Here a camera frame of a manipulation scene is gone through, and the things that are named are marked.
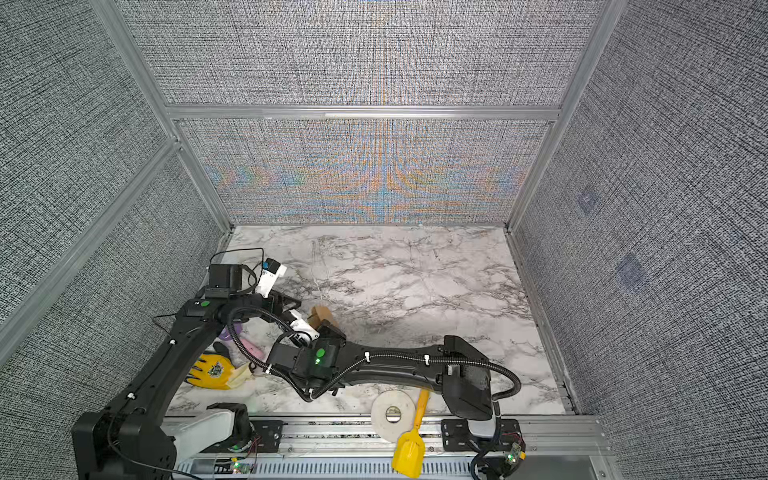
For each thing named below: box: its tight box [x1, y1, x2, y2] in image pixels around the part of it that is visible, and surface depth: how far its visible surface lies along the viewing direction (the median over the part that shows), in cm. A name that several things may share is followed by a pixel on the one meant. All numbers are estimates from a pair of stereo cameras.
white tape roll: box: [370, 390, 416, 443], surface depth 78 cm
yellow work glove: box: [187, 354, 254, 390], surface depth 82 cm
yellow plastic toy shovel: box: [392, 389, 431, 478], surface depth 72 cm
